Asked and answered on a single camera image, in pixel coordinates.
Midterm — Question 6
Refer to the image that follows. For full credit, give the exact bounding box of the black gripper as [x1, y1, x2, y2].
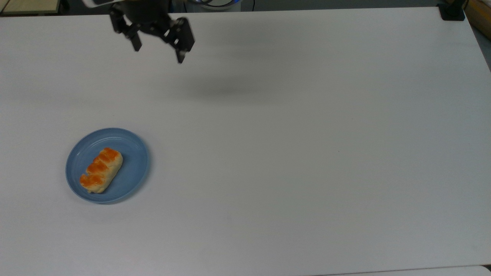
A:
[110, 0, 196, 64]

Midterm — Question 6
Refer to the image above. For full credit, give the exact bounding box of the orange glazed bread loaf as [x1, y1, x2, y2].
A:
[79, 147, 124, 194]

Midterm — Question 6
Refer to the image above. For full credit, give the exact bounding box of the light wooden box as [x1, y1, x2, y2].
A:
[463, 0, 491, 39]

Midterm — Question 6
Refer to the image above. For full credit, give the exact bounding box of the black corner clamp mount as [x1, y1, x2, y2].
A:
[437, 0, 466, 21]

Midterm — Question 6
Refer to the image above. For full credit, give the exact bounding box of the blue round plate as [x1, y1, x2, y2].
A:
[65, 127, 151, 204]

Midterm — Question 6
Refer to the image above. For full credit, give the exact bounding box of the beige wooden board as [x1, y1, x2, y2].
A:
[0, 0, 63, 16]

